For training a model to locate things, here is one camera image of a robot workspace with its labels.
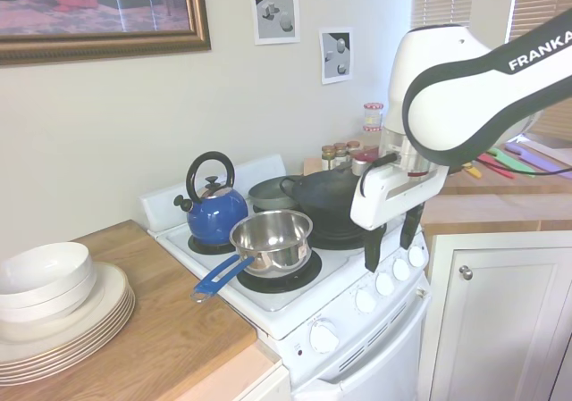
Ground white oven door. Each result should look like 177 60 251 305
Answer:
289 284 433 401

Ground white plate gold rim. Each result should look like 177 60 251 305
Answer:
0 280 133 347
0 284 134 353
0 293 136 364
0 288 135 358
0 260 131 342

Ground white oven control knob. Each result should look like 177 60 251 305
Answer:
309 320 340 355

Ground stack of plates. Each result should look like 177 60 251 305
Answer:
0 297 136 371

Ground white electric stove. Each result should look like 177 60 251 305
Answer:
137 153 433 401

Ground paper print three shapes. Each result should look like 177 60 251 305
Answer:
318 27 354 85

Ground wooden cutting board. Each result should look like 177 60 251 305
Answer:
302 132 381 175

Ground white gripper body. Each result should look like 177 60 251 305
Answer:
349 153 450 231

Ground blue kettle black handle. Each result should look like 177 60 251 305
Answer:
172 150 249 247

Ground black coil stove burner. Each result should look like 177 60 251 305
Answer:
235 248 323 294
307 221 381 251
187 233 238 255

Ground white bowl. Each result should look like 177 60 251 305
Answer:
0 280 106 321
0 264 97 309
0 241 94 296

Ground green knife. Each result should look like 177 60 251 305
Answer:
486 148 537 178

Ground jar with red checked lid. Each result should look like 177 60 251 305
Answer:
362 125 383 148
363 102 385 129

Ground paper print cube and sphere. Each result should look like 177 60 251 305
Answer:
248 0 300 46

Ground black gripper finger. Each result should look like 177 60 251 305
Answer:
399 202 425 250
364 223 386 273

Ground steel saucepan blue handle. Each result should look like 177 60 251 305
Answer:
190 209 314 305

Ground purple knife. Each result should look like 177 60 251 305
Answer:
504 143 572 172

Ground grey frying pan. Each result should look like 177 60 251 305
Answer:
248 175 305 211

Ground black wok wooden handle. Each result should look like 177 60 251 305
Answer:
280 162 381 238

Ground gold framed painting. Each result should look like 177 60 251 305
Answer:
0 0 212 66

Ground red knife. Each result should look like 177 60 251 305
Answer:
475 153 515 180

